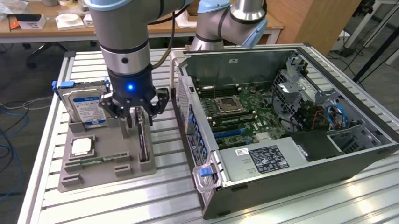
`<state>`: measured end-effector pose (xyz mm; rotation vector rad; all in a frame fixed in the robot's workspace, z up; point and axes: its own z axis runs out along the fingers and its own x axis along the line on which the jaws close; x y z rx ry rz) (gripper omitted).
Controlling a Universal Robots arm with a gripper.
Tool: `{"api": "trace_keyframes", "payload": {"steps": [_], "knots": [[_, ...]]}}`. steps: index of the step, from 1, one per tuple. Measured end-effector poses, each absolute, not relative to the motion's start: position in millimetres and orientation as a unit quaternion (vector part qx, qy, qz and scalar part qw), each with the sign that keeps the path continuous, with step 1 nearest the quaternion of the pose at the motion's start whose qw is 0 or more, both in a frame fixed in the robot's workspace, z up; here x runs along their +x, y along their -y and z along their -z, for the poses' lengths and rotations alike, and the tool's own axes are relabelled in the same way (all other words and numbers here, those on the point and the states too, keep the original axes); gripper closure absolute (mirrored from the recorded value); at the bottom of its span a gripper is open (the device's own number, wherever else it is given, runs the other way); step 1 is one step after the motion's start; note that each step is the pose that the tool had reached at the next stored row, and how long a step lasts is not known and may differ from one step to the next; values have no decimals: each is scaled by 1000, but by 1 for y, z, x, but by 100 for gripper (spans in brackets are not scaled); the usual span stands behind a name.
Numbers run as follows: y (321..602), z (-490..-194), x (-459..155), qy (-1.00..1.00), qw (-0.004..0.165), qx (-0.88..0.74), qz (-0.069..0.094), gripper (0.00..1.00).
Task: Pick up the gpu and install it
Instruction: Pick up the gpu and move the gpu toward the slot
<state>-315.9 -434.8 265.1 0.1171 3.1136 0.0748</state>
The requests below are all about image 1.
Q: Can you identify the white box with tape roll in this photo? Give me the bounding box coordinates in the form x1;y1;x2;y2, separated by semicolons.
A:
55;13;86;31

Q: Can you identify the white paper stack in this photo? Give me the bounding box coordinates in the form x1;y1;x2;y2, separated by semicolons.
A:
174;10;199;29

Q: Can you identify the black office chair base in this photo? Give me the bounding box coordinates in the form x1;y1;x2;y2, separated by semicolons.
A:
25;43;70;68

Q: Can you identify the gray parts rack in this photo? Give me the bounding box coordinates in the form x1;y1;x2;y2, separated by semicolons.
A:
58;94;159;193

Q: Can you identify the wooden desk with white frame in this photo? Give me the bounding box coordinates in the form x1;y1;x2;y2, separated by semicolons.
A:
0;0;286;51

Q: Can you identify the blue wire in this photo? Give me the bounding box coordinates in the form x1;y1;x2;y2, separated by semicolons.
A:
323;104;349;128

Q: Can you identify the silver CPU chip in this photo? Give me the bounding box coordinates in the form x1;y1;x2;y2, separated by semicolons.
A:
71;139;95;157

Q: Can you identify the wooden cabinet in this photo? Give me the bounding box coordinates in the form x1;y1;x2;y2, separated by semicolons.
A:
267;0;365;56

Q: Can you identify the white box with black lid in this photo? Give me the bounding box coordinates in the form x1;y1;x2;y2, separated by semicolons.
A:
15;14;47;30

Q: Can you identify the red wire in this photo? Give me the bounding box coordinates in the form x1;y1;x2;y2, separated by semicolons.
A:
314;109;326;124

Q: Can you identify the small white labelled box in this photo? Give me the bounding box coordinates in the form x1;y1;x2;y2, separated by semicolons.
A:
83;13;97;28

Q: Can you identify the black slanted pole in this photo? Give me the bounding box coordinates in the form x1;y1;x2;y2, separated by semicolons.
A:
351;7;399;83

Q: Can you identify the green motherboard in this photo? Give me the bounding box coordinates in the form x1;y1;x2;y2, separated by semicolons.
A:
197;83;294;150

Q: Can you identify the green RAM stick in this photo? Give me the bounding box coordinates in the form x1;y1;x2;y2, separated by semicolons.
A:
79;156;118;165

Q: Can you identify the gray power supply unit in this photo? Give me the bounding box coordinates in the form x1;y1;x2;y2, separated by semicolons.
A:
219;136;310;182

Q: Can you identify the metal disk bay cage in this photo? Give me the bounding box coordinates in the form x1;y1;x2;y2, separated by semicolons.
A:
270;52;319;131

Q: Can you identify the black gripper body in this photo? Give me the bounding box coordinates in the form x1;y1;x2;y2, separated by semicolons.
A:
107;69;157;111

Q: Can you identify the CPU socket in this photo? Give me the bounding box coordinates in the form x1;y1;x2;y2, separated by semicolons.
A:
217;96;243;115

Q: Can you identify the black RAM slot bank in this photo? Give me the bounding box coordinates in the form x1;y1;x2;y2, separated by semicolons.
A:
198;84;241;98

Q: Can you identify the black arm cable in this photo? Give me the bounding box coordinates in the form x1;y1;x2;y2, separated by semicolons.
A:
151;4;191;70

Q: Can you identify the blue floor cable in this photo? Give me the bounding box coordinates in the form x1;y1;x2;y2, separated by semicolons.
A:
0;102;31;201

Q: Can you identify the open black PC case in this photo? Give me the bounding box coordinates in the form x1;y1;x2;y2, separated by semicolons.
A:
170;42;399;220

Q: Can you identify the hard disk in blue caddy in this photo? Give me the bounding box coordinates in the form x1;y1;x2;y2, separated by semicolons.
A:
51;77;114;129

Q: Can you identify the white floor cable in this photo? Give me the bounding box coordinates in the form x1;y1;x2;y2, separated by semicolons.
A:
3;97;53;110

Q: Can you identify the metal drive bay bracket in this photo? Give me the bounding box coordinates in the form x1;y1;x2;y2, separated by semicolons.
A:
327;125;390;154

